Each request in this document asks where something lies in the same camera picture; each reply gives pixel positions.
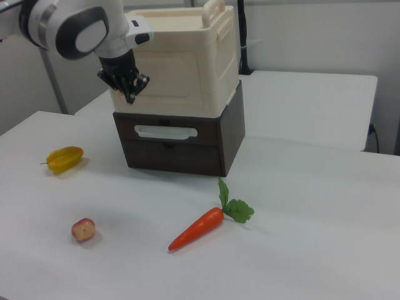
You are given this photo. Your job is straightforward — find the white drawer handle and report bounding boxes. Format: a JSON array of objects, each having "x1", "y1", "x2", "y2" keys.
[{"x1": 134, "y1": 124, "x2": 199, "y2": 140}]

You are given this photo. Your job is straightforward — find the cream cabinet door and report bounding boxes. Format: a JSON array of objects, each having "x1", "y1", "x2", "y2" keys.
[{"x1": 108, "y1": 49, "x2": 214, "y2": 111}]

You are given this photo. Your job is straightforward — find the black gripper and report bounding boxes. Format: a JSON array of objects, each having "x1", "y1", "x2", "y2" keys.
[{"x1": 97, "y1": 51, "x2": 151, "y2": 104}]

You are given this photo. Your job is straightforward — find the grey metal post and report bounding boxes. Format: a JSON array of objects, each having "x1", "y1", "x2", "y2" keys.
[{"x1": 39, "y1": 46, "x2": 70, "y2": 116}]

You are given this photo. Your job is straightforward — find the dark brown wooden drawer box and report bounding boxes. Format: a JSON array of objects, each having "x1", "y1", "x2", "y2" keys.
[{"x1": 112, "y1": 79, "x2": 247, "y2": 178}]

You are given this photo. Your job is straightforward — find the orange toy carrot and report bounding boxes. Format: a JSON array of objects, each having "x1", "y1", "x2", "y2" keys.
[{"x1": 167, "y1": 177, "x2": 255, "y2": 252}]

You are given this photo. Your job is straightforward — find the red toy wax apple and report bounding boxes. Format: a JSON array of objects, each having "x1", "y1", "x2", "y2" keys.
[{"x1": 71, "y1": 217, "x2": 96, "y2": 243}]

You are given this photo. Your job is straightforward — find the cream plastic cabinet body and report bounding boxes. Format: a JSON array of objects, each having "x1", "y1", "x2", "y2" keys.
[{"x1": 108, "y1": 4, "x2": 241, "y2": 118}]

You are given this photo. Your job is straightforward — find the black power cable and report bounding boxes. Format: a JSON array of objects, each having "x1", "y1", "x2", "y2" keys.
[{"x1": 369, "y1": 123, "x2": 381, "y2": 154}]

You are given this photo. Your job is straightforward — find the yellow toy starfruit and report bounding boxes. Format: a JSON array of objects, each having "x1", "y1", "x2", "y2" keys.
[{"x1": 40, "y1": 146, "x2": 84, "y2": 174}]

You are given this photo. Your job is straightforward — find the black pole with base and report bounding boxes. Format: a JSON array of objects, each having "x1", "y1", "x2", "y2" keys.
[{"x1": 236, "y1": 0, "x2": 254, "y2": 76}]

